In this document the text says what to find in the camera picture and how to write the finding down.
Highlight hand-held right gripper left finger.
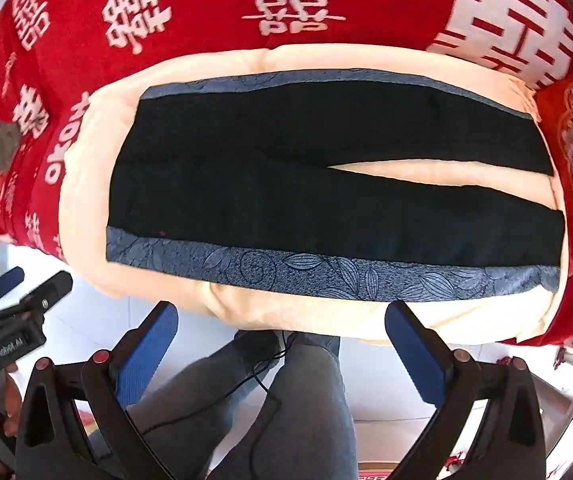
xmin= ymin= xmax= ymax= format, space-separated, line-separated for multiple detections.
xmin=15 ymin=301 xmax=180 ymax=480

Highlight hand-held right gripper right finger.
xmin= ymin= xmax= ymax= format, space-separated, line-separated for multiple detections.
xmin=385 ymin=301 xmax=559 ymax=480

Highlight black pants with blue stripes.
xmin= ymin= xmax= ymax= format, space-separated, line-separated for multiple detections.
xmin=104 ymin=72 xmax=568 ymax=304

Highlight person's grey jeans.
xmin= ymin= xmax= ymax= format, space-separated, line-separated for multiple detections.
xmin=129 ymin=329 xmax=359 ymax=480

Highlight cream quilt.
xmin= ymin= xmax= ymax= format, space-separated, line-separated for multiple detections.
xmin=58 ymin=45 xmax=573 ymax=349

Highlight white furniture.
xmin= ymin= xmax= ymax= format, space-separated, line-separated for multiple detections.
xmin=533 ymin=372 xmax=573 ymax=463

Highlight red printed blanket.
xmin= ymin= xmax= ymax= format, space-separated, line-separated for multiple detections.
xmin=0 ymin=0 xmax=573 ymax=350

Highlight black cable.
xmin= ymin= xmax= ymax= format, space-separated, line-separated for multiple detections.
xmin=141 ymin=331 xmax=298 ymax=436

